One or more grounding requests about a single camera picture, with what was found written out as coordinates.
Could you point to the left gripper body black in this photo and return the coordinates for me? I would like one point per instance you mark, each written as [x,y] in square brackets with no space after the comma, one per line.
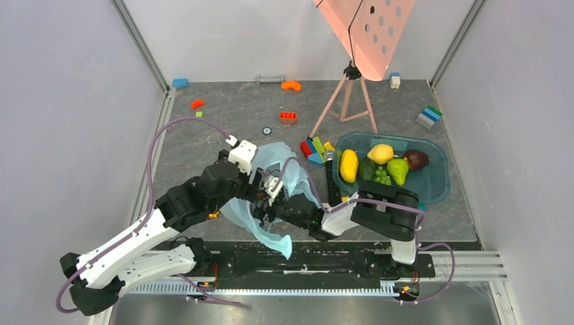
[242,189]

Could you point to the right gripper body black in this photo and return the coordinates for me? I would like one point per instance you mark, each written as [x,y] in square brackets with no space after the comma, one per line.
[278,208]

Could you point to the light blue plastic bag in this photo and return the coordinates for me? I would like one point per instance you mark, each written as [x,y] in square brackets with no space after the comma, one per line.
[283,174]

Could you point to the yellow fake fruit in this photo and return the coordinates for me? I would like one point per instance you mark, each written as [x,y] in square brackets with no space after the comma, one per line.
[348,166]

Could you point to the yellow fake lemon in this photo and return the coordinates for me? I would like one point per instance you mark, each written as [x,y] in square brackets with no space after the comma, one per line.
[381,154]

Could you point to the green fake fruit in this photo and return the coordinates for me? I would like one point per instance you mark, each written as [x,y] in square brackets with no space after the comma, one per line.
[398,170]

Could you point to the dark red fake apple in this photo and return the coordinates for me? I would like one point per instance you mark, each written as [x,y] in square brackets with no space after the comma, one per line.
[416,159]

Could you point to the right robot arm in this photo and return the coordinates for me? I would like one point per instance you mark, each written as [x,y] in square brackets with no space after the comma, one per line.
[389,211]

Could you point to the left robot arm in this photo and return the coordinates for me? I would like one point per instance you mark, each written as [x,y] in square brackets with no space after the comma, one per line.
[98,279]

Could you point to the green fake avocado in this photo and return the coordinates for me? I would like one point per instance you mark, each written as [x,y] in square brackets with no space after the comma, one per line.
[366,169]

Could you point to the green fake grapes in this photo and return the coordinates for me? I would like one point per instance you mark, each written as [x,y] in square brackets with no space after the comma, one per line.
[381,176]

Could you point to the black toy brick strip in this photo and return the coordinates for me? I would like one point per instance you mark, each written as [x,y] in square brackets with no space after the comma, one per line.
[333,191]

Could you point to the colourful brick pile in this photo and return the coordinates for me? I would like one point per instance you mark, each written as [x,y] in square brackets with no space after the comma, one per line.
[314,150]

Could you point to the red curved toy piece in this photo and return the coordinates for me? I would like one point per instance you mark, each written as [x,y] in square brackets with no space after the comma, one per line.
[196,104]

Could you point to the orange flat toy brick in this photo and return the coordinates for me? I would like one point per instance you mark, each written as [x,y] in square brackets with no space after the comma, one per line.
[288,117]

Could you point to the blue toy brick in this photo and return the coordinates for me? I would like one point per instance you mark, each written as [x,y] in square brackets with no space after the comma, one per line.
[180,83]

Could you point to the orange curved toy piece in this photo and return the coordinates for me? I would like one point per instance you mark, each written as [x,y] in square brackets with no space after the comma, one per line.
[291,86]

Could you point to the teal plastic bin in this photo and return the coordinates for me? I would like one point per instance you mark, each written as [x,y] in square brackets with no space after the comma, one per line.
[431,184]

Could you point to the pink wooden tripod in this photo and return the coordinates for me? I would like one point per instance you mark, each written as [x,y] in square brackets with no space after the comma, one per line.
[350,74]

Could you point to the stacked grey blue green bricks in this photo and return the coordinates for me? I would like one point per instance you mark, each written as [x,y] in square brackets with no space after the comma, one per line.
[429,117]

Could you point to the white blue small brick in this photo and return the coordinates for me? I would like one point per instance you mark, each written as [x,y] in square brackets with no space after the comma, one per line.
[395,80]

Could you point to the pink perforated board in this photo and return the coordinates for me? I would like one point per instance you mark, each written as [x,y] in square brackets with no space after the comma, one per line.
[369,30]

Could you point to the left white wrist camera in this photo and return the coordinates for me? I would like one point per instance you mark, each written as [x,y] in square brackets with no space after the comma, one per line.
[241,154]

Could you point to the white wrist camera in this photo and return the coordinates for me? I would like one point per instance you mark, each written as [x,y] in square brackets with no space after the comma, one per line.
[273,185]
[241,154]

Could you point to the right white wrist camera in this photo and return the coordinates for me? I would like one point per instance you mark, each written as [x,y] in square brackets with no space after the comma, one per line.
[273,185]

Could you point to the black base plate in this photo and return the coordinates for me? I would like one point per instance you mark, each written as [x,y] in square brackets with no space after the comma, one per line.
[312,265]

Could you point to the white toothed rail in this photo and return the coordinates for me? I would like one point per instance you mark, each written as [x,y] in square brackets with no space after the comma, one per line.
[181,287]

